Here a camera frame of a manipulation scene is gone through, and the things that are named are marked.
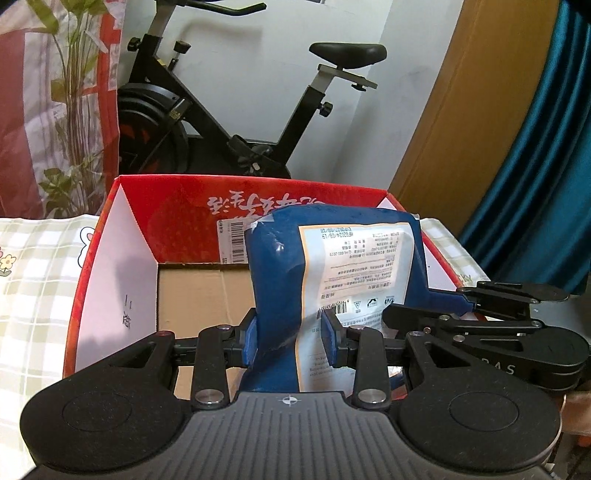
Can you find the blue plastic package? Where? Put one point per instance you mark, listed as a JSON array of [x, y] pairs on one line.
[[355, 261]]

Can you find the red strawberry cardboard box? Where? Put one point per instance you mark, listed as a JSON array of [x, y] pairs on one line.
[[169, 253]]

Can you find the red printed backdrop cloth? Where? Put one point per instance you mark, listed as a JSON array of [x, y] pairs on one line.
[[59, 127]]

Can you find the wooden door panel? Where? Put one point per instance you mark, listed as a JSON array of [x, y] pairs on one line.
[[477, 106]]

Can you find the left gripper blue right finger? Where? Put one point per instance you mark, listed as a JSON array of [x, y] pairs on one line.
[[364, 351]]

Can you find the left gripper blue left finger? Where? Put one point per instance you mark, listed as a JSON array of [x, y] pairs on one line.
[[219, 348]]

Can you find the checkered green tablecloth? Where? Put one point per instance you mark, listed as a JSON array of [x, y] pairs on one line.
[[41, 262]]

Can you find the black exercise bike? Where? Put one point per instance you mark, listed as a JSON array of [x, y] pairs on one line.
[[250, 71]]

